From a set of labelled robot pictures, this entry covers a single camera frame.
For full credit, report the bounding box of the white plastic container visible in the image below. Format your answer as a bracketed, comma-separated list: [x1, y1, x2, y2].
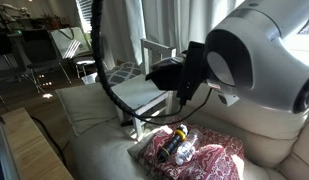
[81, 70, 102, 85]

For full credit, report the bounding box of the clear plastic water bottle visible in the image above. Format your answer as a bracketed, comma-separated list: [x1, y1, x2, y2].
[174, 129, 202, 167]

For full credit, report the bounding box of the narrow grey curtain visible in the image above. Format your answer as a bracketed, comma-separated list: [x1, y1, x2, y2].
[103, 0, 147, 66]

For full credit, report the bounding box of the grey backed stool chair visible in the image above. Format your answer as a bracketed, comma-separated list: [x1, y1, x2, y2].
[72, 34, 108, 79]

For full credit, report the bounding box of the black floor cable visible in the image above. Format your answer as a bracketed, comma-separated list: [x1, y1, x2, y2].
[29, 114, 67, 166]

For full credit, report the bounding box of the beige fabric sofa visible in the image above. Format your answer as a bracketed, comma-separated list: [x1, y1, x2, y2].
[55, 61, 309, 180]

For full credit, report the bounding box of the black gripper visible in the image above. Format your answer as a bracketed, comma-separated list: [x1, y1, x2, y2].
[176, 40, 208, 106]

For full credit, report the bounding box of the light wooden table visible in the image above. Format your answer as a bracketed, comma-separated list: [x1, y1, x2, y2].
[0, 107, 74, 180]

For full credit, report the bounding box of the red patterned towel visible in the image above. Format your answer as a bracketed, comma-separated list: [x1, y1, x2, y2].
[143, 117, 246, 180]

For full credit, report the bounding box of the beige square cushion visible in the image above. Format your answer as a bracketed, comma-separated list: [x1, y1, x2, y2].
[55, 82, 118, 137]

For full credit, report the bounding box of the potted plant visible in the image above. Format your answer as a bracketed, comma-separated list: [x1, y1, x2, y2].
[43, 13, 63, 30]

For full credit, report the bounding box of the white window blind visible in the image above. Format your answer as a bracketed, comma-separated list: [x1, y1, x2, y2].
[75, 0, 102, 34]

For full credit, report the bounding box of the black and yellow flashlight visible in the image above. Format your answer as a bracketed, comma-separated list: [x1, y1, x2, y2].
[156, 124, 189, 164]

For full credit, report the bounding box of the grey white patterned pillow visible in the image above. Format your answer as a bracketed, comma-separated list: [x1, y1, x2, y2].
[95, 61, 143, 88]

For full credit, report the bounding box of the wide grey curtain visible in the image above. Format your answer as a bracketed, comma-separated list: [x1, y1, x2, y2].
[142, 0, 245, 64]

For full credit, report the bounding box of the white wooden chair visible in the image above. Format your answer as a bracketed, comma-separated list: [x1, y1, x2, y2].
[109, 38, 178, 141]

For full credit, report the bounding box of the white shopping bag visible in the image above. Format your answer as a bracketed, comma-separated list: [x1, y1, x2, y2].
[48, 26, 92, 59]

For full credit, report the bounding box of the black folding chair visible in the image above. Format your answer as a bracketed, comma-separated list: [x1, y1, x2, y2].
[22, 29, 73, 86]

